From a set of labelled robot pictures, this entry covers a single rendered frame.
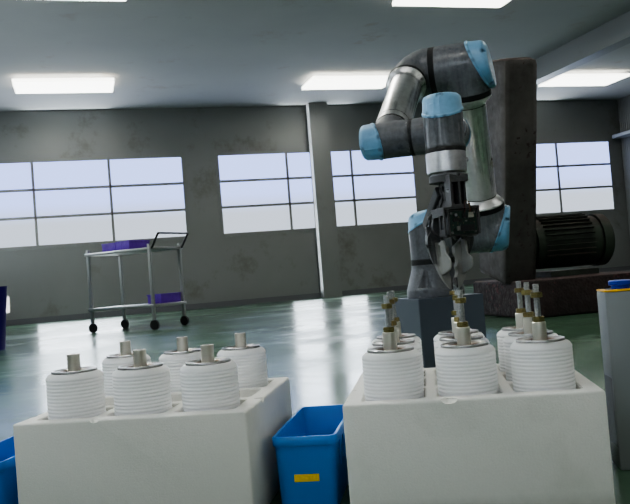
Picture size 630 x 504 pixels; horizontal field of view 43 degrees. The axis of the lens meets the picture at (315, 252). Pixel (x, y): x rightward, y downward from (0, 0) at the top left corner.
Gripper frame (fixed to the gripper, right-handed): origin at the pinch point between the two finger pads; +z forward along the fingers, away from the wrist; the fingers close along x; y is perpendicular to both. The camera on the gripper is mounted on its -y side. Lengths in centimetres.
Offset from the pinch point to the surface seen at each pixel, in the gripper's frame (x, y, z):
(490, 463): -8.8, 30.8, 26.6
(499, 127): 166, -315, -85
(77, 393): -69, 5, 13
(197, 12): 17, -652, -272
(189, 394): -51, 12, 14
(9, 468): -81, 2, 24
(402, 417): -20.5, 26.5, 19.1
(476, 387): -8.6, 27.6, 15.7
